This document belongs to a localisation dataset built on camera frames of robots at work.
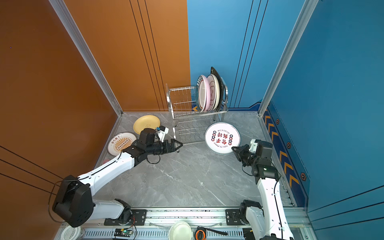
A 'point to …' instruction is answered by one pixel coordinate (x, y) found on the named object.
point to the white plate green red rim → (201, 93)
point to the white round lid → (71, 233)
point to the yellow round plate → (146, 121)
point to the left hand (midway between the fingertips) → (178, 145)
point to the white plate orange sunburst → (120, 141)
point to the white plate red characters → (221, 137)
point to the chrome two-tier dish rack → (189, 122)
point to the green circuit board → (123, 232)
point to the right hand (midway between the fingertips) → (230, 147)
